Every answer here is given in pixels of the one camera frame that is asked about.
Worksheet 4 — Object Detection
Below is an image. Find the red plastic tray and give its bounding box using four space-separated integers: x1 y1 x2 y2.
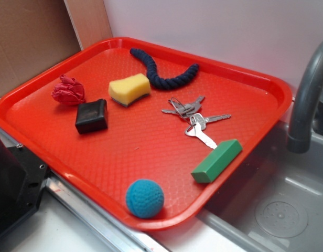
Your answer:
0 38 292 231

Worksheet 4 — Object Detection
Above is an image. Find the silver key bunch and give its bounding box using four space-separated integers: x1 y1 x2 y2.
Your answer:
161 96 231 150

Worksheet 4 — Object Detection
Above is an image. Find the yellow sponge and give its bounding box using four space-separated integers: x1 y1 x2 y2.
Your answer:
109 73 151 107

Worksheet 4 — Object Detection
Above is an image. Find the green rectangular block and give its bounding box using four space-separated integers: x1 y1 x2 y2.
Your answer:
191 139 243 183

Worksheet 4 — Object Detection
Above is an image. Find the black rectangular block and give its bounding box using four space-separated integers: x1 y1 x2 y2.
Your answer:
75 99 108 134

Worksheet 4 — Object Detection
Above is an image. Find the blue crocheted ball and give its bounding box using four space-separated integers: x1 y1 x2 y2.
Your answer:
125 179 165 219

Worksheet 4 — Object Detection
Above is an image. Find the crumpled red paper ball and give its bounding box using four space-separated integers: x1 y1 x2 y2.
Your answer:
51 75 85 106

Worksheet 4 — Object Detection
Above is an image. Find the grey faucet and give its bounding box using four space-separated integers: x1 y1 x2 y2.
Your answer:
287 42 323 153

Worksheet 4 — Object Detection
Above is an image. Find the grey sink basin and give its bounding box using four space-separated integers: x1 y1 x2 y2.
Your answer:
198 122 323 251

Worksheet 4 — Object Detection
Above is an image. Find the brown cardboard panel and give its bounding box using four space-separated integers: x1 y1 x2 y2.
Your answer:
0 1 112 97

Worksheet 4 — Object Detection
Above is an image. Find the dark blue rope piece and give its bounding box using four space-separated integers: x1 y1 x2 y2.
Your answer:
129 47 200 91

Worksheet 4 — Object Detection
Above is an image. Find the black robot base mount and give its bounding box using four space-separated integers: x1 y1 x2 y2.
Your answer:
0 139 49 239

